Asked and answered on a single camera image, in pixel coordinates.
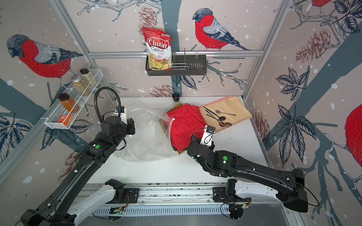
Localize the light spice jar black lid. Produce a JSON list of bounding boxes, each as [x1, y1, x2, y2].
[[80, 68, 97, 87]]

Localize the black spoon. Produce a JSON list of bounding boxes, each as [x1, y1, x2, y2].
[[204, 107, 226, 121]]

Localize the small orange box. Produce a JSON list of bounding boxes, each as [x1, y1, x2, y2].
[[58, 114, 73, 126]]

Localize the black lid pepper grinder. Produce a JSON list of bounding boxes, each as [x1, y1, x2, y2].
[[172, 93, 181, 102]]

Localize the beige cloth placemat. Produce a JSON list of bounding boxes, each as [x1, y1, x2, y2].
[[199, 96, 252, 132]]

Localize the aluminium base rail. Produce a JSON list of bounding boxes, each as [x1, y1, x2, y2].
[[72, 181, 280, 207]]

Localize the red cassava chips bag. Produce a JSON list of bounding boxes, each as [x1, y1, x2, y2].
[[142, 27, 172, 71]]

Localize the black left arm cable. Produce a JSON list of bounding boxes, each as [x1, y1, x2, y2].
[[94, 87, 122, 123]]

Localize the black wire wall basket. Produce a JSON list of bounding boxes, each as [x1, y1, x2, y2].
[[145, 50, 207, 76]]

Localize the red trousers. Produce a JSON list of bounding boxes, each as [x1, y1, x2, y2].
[[167, 104, 207, 150]]

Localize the tan spice jar silver lid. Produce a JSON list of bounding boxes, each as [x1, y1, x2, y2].
[[71, 75, 91, 96]]

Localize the orange spice jar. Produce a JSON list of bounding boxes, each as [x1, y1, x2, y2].
[[58, 93, 79, 113]]

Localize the wooden brown spoon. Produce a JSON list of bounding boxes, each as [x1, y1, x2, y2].
[[218, 120, 232, 127]]

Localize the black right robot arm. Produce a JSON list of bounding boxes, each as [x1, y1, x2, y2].
[[187, 136, 309, 213]]

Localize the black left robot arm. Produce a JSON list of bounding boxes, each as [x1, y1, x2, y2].
[[20, 116, 135, 226]]

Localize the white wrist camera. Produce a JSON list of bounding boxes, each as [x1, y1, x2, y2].
[[115, 106, 127, 124], [200, 125, 216, 147]]

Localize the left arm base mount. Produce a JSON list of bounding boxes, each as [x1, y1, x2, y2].
[[107, 187, 140, 204]]

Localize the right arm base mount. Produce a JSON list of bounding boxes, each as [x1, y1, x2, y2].
[[212, 187, 251, 203]]

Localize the black trousers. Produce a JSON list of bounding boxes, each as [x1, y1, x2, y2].
[[170, 124, 182, 152]]

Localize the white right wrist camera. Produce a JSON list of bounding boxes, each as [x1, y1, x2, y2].
[[200, 125, 216, 147]]

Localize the clear acrylic spice shelf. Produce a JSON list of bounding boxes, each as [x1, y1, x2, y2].
[[45, 69, 103, 130]]

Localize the clear plastic vacuum bag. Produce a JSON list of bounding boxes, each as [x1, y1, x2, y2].
[[115, 98, 177, 163]]

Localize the brown trousers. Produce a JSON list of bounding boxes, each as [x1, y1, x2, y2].
[[159, 104, 184, 155]]

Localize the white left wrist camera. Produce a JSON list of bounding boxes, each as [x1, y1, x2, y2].
[[115, 106, 127, 124]]

